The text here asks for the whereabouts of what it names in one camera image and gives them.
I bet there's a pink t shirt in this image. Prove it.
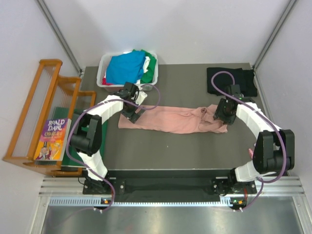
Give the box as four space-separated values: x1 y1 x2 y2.
118 104 228 134

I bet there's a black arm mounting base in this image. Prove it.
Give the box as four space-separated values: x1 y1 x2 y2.
82 170 256 197

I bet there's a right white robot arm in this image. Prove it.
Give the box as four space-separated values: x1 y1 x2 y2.
214 85 295 193

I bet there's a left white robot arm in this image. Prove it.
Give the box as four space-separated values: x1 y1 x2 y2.
66 82 147 194

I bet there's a white plastic laundry basket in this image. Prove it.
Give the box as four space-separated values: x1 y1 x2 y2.
97 50 158 91

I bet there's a red t shirt in basket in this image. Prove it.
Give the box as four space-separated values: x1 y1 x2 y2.
102 77 113 85

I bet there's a green t shirt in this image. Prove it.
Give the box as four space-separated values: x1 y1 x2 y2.
140 50 157 83

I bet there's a folded black t shirt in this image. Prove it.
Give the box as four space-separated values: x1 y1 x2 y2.
207 67 258 97

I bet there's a blue t shirt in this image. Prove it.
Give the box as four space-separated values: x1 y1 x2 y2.
106 51 145 85

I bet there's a pink small object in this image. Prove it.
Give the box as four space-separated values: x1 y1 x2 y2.
248 148 254 159

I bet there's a white t shirt in basket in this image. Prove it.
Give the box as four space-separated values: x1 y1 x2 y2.
136 56 152 84

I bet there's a green book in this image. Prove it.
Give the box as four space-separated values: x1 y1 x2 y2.
50 106 109 168

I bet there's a wooden rack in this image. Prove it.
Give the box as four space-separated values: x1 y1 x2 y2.
3 59 97 177

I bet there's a Roald Dahl book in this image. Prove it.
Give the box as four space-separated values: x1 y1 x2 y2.
34 118 71 161

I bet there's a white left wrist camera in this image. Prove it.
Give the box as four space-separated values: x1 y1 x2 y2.
135 91 148 105

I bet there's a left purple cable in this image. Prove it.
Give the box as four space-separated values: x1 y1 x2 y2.
65 84 161 212

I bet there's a purple cable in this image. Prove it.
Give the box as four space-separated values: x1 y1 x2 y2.
211 71 291 212
65 84 161 212

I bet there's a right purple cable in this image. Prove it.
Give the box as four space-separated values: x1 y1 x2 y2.
211 71 291 212

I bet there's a grey slotted cable duct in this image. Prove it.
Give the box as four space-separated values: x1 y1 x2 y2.
49 197 243 207

